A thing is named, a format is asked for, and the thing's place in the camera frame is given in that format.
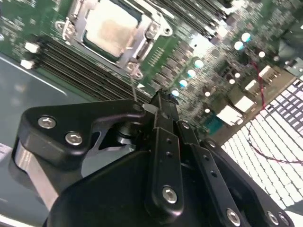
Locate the thin wire locking lever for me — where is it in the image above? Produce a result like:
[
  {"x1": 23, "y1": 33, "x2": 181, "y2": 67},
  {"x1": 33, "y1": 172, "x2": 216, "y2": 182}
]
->
[{"x1": 128, "y1": 67, "x2": 139, "y2": 104}]

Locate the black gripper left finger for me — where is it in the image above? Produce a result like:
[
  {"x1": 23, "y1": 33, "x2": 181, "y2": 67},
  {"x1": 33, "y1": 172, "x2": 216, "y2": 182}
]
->
[{"x1": 11, "y1": 89, "x2": 185, "y2": 219}]

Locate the metal socket cover frame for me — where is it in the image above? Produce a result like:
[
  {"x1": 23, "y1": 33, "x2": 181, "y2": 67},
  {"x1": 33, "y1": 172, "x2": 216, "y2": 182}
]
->
[{"x1": 68, "y1": 0, "x2": 161, "y2": 66}]

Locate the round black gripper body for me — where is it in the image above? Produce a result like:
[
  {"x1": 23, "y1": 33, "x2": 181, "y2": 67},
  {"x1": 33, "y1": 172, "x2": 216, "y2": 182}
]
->
[{"x1": 44, "y1": 115, "x2": 220, "y2": 227}]

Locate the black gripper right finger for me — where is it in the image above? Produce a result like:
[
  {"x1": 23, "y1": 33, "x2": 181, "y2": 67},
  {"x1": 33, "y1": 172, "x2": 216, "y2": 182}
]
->
[{"x1": 165, "y1": 89, "x2": 295, "y2": 227}]

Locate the silver-topped green CPU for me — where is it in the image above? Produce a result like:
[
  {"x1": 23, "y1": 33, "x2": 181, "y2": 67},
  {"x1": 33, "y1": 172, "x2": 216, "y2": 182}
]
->
[{"x1": 84, "y1": 0, "x2": 143, "y2": 59}]

